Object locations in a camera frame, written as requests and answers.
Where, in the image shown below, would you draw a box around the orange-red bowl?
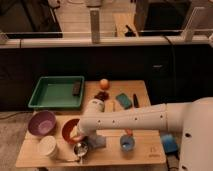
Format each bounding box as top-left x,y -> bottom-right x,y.
62,119 -> 84,144

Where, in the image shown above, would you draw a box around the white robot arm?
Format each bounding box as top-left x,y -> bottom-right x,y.
78,97 -> 213,171

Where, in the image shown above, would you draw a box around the orange fruit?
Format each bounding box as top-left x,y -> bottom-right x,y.
99,79 -> 110,90

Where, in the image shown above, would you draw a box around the dark red grapes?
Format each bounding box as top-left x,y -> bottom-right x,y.
94,91 -> 109,101

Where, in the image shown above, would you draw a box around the banana slices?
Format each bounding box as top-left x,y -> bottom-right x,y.
105,101 -> 115,112

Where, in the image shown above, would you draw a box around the teal sponge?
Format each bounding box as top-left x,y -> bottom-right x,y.
116,93 -> 132,109

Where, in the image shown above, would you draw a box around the black remote in tray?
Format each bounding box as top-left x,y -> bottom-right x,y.
72,81 -> 81,96

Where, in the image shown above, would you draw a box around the black marker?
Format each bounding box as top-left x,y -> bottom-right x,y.
133,94 -> 139,108

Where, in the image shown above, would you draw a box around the orange carrot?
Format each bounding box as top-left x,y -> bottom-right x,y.
125,129 -> 133,136

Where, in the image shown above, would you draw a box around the green plastic tray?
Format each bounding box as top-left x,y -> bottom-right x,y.
28,76 -> 85,110

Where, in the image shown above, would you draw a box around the blue-grey cloth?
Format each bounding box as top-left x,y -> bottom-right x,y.
88,134 -> 106,149

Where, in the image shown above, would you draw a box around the small blue bowl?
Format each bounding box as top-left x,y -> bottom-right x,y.
120,135 -> 135,152

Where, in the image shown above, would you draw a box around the silver metal ladle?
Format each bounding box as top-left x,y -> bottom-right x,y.
55,141 -> 90,165

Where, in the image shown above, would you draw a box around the purple bowl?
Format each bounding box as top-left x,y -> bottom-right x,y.
28,110 -> 56,136

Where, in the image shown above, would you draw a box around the white cup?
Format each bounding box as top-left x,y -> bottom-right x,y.
38,136 -> 58,158

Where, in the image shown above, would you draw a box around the blue box on floor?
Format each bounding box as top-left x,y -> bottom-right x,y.
161,134 -> 178,154

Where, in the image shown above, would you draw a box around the grey metal post left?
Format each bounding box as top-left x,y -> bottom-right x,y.
90,8 -> 100,44

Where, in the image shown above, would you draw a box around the grey metal post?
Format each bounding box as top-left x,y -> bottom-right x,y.
90,8 -> 100,44
181,7 -> 205,42

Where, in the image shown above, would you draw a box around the grey metal post right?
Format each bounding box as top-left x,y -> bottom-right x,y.
181,7 -> 205,42

